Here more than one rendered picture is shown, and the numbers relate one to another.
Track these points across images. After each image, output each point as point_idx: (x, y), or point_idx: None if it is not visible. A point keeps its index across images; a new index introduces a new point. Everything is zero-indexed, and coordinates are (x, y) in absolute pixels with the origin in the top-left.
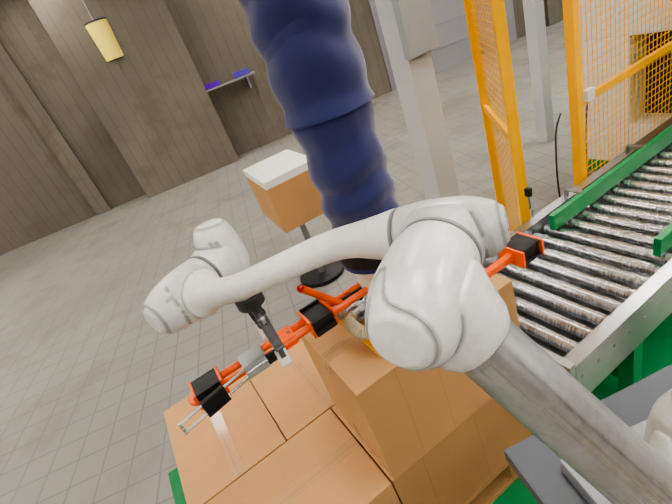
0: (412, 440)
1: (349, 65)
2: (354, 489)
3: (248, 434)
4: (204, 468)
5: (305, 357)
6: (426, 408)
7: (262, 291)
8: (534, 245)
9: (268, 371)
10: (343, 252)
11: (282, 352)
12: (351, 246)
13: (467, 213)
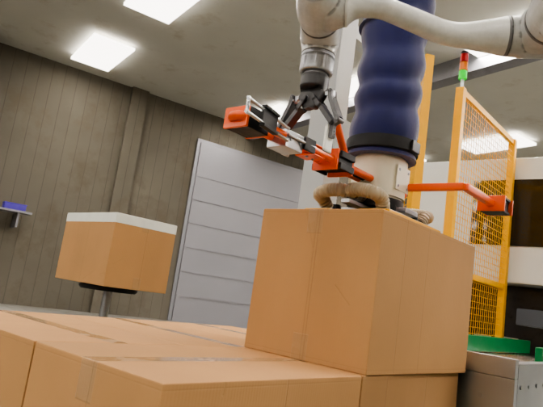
0: (391, 334)
1: (434, 2)
2: (314, 371)
3: (114, 334)
4: (44, 332)
5: (176, 329)
6: (409, 306)
7: (401, 20)
8: (507, 203)
9: (120, 324)
10: (464, 30)
11: (334, 131)
12: (473, 26)
13: None
